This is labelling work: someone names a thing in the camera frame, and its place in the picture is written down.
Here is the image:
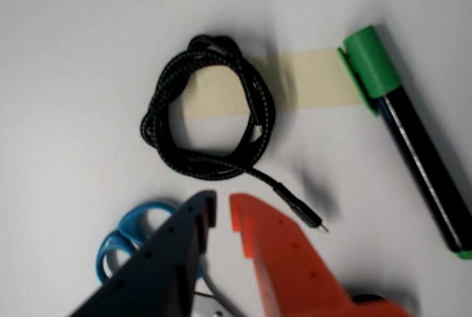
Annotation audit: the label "black marker with green cap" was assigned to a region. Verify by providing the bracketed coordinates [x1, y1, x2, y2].
[337, 24, 472, 261]

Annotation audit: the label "black braided cable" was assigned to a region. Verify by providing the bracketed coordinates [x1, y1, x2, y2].
[139, 33, 329, 233]

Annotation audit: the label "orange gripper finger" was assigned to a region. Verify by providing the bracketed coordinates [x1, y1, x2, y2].
[229, 192, 414, 317]

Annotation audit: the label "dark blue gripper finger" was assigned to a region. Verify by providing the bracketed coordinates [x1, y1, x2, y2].
[66, 189, 218, 317]

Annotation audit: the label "blue handled scissors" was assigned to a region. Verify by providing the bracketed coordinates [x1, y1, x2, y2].
[96, 201, 237, 317]

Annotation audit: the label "long beige tape strip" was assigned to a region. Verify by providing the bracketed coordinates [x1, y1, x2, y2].
[182, 47, 364, 119]

